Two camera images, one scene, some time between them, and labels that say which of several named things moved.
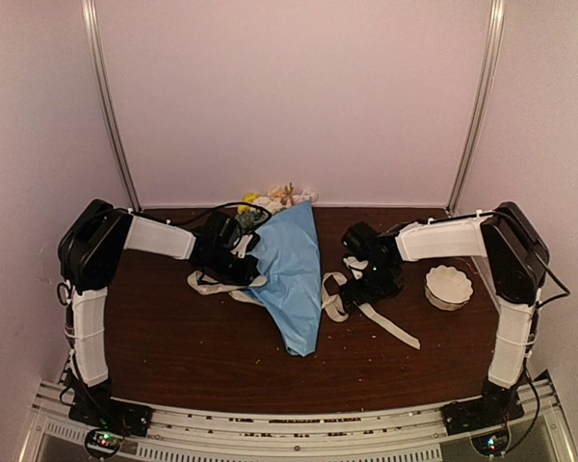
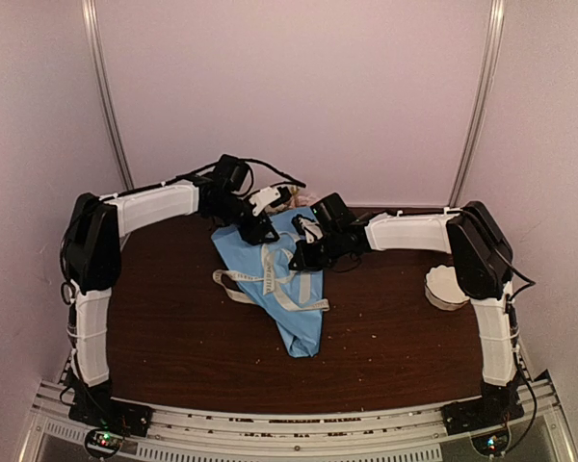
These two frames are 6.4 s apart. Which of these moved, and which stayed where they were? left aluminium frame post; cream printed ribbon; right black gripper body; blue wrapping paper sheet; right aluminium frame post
Moved: cream printed ribbon; right black gripper body
Stayed: left aluminium frame post; blue wrapping paper sheet; right aluminium frame post
